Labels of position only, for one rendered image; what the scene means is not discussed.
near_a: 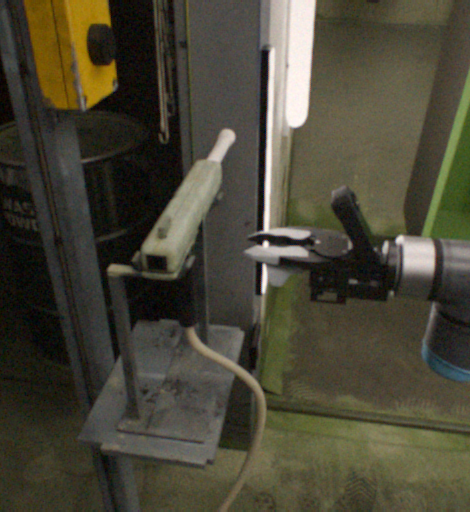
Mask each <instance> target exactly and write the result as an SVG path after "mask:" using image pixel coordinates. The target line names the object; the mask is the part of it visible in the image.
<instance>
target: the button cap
mask: <svg viewBox="0 0 470 512"><path fill-rule="evenodd" d="M115 50H116V45H115V38H114V34H113V32H112V29H111V27H110V26H109V25H108V24H106V23H92V24H90V27H89V29H88V32H87V51H88V55H89V58H90V61H91V62H92V64H93V65H94V66H110V65H111V64H112V63H113V61H114V58H115Z"/></svg>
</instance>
